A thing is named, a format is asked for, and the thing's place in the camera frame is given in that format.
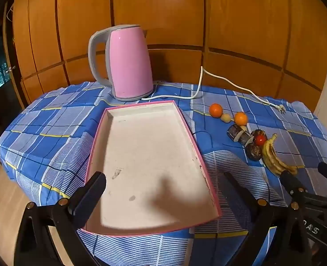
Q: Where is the blue plaid tablecloth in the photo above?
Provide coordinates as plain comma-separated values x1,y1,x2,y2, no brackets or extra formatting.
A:
0,82,327,266

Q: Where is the orange mandarin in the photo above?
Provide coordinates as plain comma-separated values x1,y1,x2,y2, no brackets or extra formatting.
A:
234,111,248,126
209,103,223,117

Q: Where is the pink shallow tray box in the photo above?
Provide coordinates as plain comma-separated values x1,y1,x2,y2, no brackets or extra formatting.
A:
82,100,223,237

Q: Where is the spotted yellow banana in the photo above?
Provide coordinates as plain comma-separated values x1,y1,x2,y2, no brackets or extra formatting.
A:
262,133,298,176

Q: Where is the wooden wardrobe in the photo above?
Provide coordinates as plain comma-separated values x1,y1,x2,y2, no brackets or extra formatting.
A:
11,0,327,114

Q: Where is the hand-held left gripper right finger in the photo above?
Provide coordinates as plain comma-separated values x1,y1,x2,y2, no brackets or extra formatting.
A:
223,172,312,266

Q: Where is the white power cord with plug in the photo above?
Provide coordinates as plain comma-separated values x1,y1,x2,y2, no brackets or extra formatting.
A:
141,66,288,115

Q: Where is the pink electric kettle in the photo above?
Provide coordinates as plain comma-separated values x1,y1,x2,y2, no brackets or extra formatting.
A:
88,24,154,102

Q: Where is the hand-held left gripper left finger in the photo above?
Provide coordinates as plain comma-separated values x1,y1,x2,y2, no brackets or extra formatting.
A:
14,171,107,266

